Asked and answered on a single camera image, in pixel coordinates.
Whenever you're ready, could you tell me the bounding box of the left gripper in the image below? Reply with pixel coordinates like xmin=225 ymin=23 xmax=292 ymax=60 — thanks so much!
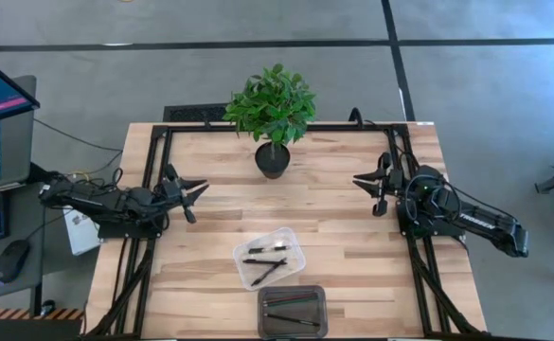
xmin=160 ymin=163 xmax=210 ymax=225

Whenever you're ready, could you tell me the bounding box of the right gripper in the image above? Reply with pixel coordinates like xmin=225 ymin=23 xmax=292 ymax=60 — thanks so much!
xmin=352 ymin=153 xmax=408 ymax=218

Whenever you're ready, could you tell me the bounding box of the red pencil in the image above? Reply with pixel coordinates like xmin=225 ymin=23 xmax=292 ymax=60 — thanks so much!
xmin=262 ymin=293 xmax=319 ymax=305

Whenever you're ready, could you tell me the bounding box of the green pencil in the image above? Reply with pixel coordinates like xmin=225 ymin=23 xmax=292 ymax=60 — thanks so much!
xmin=262 ymin=296 xmax=321 ymax=307

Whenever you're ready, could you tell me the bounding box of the black perforated floor mat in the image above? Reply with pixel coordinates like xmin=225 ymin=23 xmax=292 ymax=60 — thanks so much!
xmin=162 ymin=102 xmax=231 ymax=124

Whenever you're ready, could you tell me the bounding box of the clear barrel black grip pen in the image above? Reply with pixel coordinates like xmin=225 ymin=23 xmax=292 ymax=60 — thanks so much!
xmin=247 ymin=244 xmax=294 ymax=255

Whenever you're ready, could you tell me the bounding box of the black ballpoint pen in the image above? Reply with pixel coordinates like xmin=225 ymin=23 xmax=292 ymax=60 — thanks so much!
xmin=250 ymin=259 xmax=289 ymax=287
xmin=241 ymin=258 xmax=288 ymax=267

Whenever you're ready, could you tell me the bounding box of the clear plastic bin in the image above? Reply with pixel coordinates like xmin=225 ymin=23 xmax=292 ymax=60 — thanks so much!
xmin=232 ymin=226 xmax=307 ymax=291

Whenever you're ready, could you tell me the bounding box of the white cardboard box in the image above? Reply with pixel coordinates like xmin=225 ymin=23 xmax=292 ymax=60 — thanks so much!
xmin=62 ymin=206 xmax=102 ymax=258

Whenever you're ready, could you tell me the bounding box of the green plant in black pot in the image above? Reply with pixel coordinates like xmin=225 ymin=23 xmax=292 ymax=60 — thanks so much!
xmin=222 ymin=63 xmax=317 ymax=180

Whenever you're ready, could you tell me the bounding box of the smoky grey plastic bin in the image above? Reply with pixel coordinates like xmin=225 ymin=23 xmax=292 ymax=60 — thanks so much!
xmin=257 ymin=284 xmax=329 ymax=339

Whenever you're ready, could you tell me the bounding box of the grey side desk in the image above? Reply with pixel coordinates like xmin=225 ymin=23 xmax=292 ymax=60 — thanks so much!
xmin=0 ymin=182 xmax=48 ymax=304

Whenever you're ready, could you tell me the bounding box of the black computer mouse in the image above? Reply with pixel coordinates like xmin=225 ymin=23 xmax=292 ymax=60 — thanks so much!
xmin=0 ymin=239 xmax=32 ymax=285

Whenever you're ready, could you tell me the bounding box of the grey screen monitor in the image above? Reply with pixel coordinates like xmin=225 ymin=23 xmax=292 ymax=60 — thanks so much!
xmin=0 ymin=75 xmax=38 ymax=193

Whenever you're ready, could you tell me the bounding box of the yellow black hazard strip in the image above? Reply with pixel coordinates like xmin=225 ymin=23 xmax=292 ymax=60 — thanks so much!
xmin=0 ymin=307 xmax=85 ymax=322

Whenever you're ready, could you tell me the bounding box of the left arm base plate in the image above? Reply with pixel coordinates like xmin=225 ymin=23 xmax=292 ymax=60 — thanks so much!
xmin=97 ymin=207 xmax=167 ymax=241

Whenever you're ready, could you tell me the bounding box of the black aluminium table frame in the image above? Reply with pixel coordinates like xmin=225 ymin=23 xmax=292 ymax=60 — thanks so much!
xmin=81 ymin=121 xmax=491 ymax=341

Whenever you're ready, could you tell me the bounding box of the black power cable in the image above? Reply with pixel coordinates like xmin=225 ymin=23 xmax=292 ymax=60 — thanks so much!
xmin=348 ymin=107 xmax=422 ymax=165

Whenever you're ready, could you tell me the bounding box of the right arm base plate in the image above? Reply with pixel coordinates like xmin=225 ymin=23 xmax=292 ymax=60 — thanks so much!
xmin=397 ymin=198 xmax=470 ymax=240

